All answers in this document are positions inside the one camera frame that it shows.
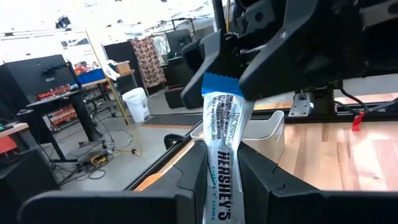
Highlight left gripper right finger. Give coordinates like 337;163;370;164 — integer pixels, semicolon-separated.
238;141;398;224

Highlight thin wooden pole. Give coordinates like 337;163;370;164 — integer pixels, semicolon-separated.
83;29;131;126

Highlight black bag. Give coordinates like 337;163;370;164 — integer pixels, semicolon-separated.
164;84;187;110

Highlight white blue Hershey's bar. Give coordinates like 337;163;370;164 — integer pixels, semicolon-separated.
201;72;255;224

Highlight white plastic bin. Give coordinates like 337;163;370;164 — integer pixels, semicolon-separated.
190;110;285;165

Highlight black cabinet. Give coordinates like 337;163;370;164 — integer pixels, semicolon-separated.
0;149;60;224

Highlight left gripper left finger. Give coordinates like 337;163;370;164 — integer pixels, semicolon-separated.
17;139;208;224

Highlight red patterned hanging cloth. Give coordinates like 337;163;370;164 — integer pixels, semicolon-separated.
129;37;167;89

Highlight silver metal bracket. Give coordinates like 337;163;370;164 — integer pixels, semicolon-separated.
288;90;312;118

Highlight cardboard box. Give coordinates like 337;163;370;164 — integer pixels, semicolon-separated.
114;61;131;76

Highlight red storage bins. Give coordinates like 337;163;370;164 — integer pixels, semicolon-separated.
36;84;72;101
51;105;78;127

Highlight yellow cable coil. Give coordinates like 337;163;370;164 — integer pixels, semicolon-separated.
90;154;109;166

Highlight black partition panel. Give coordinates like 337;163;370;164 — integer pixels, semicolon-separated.
0;54;77;111

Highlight black orange striped mat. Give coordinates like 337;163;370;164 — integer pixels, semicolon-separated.
141;113;203;130

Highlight white trash can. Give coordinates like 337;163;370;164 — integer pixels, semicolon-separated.
121;87;151;123

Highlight blue storage crate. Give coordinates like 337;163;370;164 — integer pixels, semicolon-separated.
76;68;106;85

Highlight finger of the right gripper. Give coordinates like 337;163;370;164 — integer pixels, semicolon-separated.
181;29;239;110
239;0;336;101

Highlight black standing desk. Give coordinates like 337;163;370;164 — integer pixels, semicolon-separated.
17;90;105;164

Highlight light wooden table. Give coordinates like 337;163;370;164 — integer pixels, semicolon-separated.
0;123;30;138

